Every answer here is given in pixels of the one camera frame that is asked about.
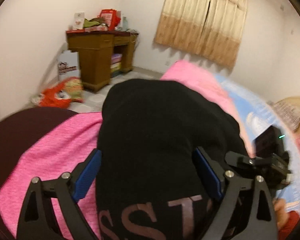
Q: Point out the white card box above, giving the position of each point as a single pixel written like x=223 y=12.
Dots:
x=79 y=18

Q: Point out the white printed paper bag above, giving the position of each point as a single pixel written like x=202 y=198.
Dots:
x=68 y=65

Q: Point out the beige patterned curtain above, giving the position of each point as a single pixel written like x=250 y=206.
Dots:
x=211 y=29

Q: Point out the black hooded zip jacket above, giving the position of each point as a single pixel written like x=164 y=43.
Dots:
x=148 y=186

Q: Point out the red gift box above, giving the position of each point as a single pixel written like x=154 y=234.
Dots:
x=112 y=18

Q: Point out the person right hand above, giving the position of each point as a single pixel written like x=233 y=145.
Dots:
x=280 y=212

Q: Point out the brown wooden desk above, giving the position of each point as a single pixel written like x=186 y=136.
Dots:
x=95 y=50

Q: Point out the red jacket sleeve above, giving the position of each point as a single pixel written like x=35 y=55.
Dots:
x=286 y=223

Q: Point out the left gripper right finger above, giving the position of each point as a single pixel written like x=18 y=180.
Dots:
x=242 y=200

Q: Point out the grey patterned pillow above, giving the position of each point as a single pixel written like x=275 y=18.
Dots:
x=290 y=114

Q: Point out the orange floral floor bag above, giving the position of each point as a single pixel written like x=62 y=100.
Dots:
x=62 y=95

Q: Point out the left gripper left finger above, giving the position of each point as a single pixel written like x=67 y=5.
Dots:
x=38 y=218

